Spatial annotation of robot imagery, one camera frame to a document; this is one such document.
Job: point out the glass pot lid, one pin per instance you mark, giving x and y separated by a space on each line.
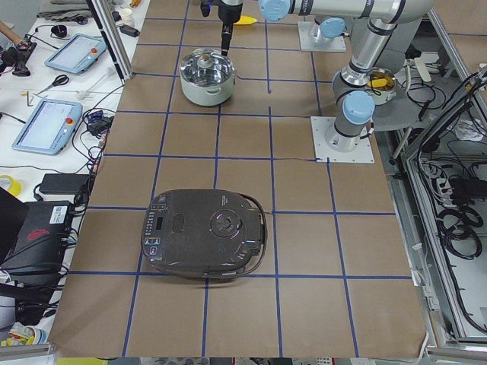
206 67

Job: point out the yellow tape roll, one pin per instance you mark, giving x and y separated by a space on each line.
10 185

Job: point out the dark brown rice cooker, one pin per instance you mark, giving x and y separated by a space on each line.
204 233

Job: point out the black scissors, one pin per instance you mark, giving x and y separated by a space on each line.
59 80

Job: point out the blue teach pendant far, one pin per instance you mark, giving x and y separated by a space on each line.
78 54

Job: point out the blue teach pendant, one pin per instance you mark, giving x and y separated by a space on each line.
78 54
49 127

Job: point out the steel pot with yellow food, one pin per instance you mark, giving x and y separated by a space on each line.
381 86

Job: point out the white electric cooking pot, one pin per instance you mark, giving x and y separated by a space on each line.
208 96

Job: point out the aluminium frame post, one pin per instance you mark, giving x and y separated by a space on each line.
104 20

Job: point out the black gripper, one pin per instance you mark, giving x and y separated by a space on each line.
230 15

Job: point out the black power adapter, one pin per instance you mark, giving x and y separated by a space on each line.
63 183

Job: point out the blue teach pendant near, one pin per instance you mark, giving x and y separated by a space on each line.
49 127

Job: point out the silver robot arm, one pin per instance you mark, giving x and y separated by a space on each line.
355 105
326 29

